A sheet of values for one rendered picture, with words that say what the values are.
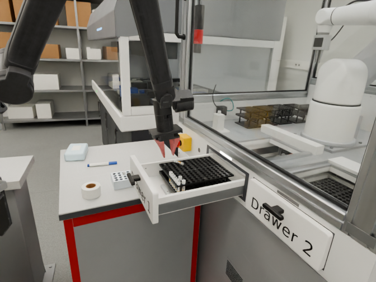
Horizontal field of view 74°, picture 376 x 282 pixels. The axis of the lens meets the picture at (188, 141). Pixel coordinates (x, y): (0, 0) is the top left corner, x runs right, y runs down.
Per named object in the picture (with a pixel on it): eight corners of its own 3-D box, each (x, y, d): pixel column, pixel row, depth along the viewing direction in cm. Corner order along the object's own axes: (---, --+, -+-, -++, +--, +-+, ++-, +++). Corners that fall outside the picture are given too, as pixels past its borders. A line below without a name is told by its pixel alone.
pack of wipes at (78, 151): (84, 160, 127) (83, 153, 125) (64, 161, 125) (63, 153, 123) (88, 149, 141) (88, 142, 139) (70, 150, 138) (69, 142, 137)
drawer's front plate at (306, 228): (318, 272, 61) (329, 235, 57) (245, 206, 86) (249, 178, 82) (323, 269, 62) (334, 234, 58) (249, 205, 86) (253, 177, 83)
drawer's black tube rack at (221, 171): (176, 202, 83) (176, 186, 81) (159, 178, 98) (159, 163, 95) (231, 190, 92) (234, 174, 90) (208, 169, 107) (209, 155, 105)
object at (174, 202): (156, 216, 76) (156, 199, 74) (136, 178, 98) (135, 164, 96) (260, 191, 93) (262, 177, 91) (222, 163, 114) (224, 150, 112)
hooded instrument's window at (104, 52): (121, 115, 157) (117, 37, 142) (93, 80, 308) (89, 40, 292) (263, 106, 204) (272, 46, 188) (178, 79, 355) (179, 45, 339)
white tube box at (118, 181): (113, 189, 103) (113, 182, 101) (111, 180, 110) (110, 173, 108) (143, 184, 108) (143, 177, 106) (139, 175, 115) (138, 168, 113)
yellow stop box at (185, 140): (182, 152, 123) (182, 138, 120) (176, 147, 129) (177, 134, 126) (191, 151, 125) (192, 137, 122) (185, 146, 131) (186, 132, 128)
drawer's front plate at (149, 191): (153, 225, 75) (153, 193, 71) (130, 180, 99) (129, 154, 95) (158, 224, 75) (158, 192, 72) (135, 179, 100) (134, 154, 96)
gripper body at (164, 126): (183, 134, 83) (181, 112, 80) (153, 141, 79) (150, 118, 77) (176, 128, 88) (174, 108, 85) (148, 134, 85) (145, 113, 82)
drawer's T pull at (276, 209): (280, 222, 66) (281, 217, 65) (261, 206, 72) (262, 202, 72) (290, 219, 67) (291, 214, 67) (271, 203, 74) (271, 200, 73)
